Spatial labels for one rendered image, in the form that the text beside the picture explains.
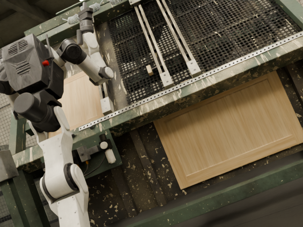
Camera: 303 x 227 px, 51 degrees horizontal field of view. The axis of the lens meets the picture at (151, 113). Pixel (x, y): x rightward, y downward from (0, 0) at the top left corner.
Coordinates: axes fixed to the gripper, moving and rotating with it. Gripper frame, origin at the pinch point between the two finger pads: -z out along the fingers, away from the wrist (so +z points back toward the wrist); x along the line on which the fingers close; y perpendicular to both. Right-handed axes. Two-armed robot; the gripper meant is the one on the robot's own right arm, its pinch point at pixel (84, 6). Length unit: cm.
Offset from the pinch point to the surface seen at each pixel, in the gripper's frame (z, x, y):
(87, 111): 66, 21, 11
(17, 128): 71, 69, -17
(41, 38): -14, 90, 19
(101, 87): 49, 14, 19
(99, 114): 70, 11, 13
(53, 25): -42, 115, 49
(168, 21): 3, -22, 61
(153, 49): 26, -16, 45
